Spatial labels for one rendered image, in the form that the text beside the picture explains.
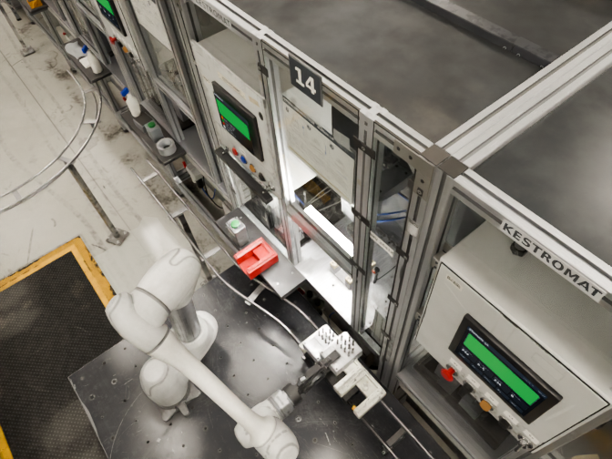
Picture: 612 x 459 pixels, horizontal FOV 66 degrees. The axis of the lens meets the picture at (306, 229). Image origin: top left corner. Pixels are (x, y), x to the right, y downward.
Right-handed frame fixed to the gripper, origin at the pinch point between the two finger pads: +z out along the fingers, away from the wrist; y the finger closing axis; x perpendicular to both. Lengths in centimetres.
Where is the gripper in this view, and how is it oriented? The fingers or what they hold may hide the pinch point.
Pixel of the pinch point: (331, 361)
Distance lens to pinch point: 178.1
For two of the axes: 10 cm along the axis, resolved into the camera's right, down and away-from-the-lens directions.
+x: -6.4, -6.1, 4.8
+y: -0.7, -5.7, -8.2
